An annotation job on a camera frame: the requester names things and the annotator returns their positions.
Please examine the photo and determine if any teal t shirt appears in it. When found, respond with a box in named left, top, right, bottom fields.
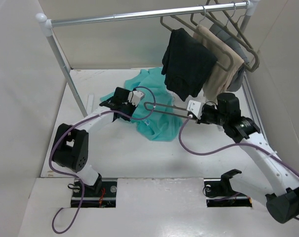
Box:
left=99, top=67, right=184, bottom=143

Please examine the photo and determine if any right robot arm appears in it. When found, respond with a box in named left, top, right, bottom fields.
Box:
left=193, top=92, right=299, bottom=224

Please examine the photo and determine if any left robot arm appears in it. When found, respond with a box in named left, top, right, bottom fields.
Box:
left=50, top=87, right=145, bottom=196

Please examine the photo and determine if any grey hanger with beige garment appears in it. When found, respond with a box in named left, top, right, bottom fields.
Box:
left=190, top=3, right=234, bottom=72

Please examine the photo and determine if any grey hanger with black garment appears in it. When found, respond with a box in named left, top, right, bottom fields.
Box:
left=160, top=15, right=202, bottom=36

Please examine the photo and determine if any beige hanging garment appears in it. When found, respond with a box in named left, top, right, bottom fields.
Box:
left=193, top=25, right=244, bottom=102

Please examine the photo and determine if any black hanging garment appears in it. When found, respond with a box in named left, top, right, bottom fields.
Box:
left=161, top=28, right=217, bottom=101

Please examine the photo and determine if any grey hanging garment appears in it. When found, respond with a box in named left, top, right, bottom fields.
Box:
left=208, top=22, right=251, bottom=91

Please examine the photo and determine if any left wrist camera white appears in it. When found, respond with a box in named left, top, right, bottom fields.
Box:
left=128, top=90, right=145, bottom=106

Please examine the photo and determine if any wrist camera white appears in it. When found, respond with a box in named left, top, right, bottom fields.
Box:
left=128, top=90, right=145, bottom=106
left=186, top=100, right=204, bottom=119

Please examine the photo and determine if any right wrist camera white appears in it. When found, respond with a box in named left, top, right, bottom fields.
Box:
left=186, top=100, right=204, bottom=119

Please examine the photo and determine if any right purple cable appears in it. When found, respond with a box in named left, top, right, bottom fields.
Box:
left=178, top=115, right=299, bottom=222

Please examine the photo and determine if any purple cable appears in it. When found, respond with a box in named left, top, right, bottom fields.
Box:
left=48, top=86, right=157, bottom=234
left=178, top=115, right=299, bottom=222

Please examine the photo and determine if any aluminium rail right side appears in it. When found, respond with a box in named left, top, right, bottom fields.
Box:
left=242, top=73, right=267, bottom=139

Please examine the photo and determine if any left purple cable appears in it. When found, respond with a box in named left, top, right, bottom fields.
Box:
left=48, top=86, right=157, bottom=234

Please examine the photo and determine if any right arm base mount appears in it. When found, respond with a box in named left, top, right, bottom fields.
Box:
left=203, top=169, right=252, bottom=208

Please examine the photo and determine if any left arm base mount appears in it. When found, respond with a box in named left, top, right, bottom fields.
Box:
left=67, top=179, right=118, bottom=208

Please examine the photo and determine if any silver clothes rack frame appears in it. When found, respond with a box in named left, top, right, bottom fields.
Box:
left=35, top=0, right=260, bottom=119

